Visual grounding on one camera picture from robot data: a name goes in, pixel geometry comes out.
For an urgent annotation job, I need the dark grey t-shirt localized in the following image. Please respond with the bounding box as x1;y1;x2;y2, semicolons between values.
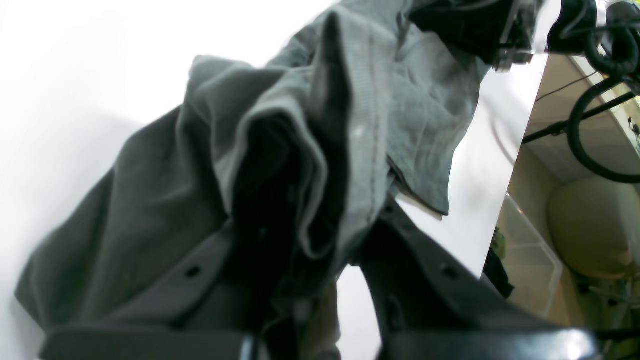
14;0;490;360

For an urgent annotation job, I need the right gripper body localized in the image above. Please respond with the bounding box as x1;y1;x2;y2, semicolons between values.
408;0;543;73

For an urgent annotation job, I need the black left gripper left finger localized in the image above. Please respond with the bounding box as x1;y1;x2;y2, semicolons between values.
39;225;261;360

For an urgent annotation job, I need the black tripod stand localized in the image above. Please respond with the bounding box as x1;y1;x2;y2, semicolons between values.
521;89;638;145

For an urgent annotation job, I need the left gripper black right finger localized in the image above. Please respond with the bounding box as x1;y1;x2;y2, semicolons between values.
358;198;601;360

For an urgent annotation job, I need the clear plastic storage bin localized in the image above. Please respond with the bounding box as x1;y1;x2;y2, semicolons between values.
496;194;563;319

